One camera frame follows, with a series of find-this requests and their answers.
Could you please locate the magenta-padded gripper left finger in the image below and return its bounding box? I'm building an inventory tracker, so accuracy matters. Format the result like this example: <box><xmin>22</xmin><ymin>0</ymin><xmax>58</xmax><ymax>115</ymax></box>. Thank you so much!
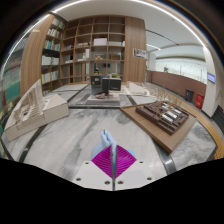
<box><xmin>72</xmin><ymin>145</ymin><xmax>116</xmax><ymax>192</ymax></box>

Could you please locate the wall poster sign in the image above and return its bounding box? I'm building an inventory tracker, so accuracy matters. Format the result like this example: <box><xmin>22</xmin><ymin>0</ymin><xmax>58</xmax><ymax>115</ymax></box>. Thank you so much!
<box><xmin>133</xmin><ymin>48</ymin><xmax>148</xmax><ymax>60</ymax></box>

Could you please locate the wooden cubby shelf unit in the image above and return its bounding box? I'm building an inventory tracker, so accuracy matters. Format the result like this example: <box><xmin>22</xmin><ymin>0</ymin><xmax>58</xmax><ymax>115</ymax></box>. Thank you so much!
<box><xmin>59</xmin><ymin>14</ymin><xmax>127</xmax><ymax>86</ymax></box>

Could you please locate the curved wooden slat bench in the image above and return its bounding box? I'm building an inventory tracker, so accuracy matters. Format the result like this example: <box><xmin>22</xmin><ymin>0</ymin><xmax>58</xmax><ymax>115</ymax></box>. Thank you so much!
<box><xmin>179</xmin><ymin>99</ymin><xmax>224</xmax><ymax>160</ymax></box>

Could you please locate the glass-front bookshelf with books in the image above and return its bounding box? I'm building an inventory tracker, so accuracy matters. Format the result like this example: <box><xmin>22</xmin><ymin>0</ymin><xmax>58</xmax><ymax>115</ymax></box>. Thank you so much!
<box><xmin>0</xmin><ymin>36</ymin><xmax>31</xmax><ymax>118</ymax></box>

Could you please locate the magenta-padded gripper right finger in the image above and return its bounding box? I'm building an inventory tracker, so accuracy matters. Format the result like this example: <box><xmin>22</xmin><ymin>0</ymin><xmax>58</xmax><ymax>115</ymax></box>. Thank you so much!
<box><xmin>114</xmin><ymin>145</ymin><xmax>156</xmax><ymax>192</ymax></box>

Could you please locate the wall-mounted screen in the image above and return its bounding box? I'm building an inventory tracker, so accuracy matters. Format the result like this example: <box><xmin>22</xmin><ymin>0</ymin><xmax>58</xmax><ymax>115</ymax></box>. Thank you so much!
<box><xmin>207</xmin><ymin>72</ymin><xmax>216</xmax><ymax>84</ymax></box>

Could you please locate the small white architectural model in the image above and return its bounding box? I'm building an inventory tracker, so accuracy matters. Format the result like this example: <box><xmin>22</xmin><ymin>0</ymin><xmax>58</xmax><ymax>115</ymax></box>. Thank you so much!
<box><xmin>125</xmin><ymin>80</ymin><xmax>151</xmax><ymax>98</ymax></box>

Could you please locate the dark grey bin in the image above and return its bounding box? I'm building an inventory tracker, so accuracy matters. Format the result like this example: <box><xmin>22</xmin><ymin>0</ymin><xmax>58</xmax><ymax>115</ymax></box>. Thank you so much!
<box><xmin>185</xmin><ymin>89</ymin><xmax>194</xmax><ymax>103</ymax></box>

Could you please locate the wooden bookshelf with books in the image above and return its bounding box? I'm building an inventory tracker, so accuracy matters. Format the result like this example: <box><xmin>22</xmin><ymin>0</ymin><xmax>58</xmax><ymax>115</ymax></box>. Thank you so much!
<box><xmin>40</xmin><ymin>16</ymin><xmax>68</xmax><ymax>95</ymax></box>

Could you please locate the black box architectural model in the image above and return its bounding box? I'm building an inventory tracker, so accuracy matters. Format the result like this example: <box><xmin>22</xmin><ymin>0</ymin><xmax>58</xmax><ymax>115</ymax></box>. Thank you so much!
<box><xmin>89</xmin><ymin>74</ymin><xmax>123</xmax><ymax>96</ymax></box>

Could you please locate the beige stepped architectural model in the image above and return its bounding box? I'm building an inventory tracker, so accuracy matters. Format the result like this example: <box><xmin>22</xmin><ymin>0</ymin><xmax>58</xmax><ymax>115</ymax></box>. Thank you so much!
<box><xmin>3</xmin><ymin>79</ymin><xmax>70</xmax><ymax>143</ymax></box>

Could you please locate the brown model on wooden board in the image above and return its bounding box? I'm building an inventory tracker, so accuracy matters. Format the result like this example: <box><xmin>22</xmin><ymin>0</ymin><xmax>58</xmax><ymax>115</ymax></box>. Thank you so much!
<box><xmin>119</xmin><ymin>100</ymin><xmax>198</xmax><ymax>154</ymax></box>

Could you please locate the red bin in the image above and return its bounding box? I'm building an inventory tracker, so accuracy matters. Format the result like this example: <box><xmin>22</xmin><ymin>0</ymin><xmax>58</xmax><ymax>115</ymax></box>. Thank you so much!
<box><xmin>194</xmin><ymin>93</ymin><xmax>205</xmax><ymax>110</ymax></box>

